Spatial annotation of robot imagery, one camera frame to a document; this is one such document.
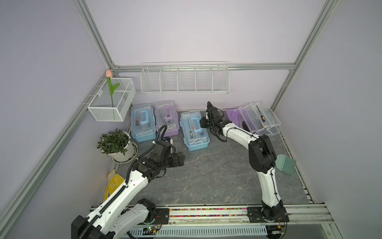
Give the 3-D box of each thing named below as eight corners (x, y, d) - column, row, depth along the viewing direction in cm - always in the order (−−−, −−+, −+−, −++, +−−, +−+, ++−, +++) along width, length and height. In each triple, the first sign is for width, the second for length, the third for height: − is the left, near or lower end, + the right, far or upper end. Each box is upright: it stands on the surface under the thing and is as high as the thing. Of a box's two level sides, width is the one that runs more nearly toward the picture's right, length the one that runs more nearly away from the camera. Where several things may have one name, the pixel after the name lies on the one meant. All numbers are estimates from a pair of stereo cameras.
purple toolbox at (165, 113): (158, 138, 105) (155, 129, 96) (156, 112, 121) (153, 102, 112) (181, 134, 107) (180, 125, 98) (176, 109, 123) (174, 98, 115)
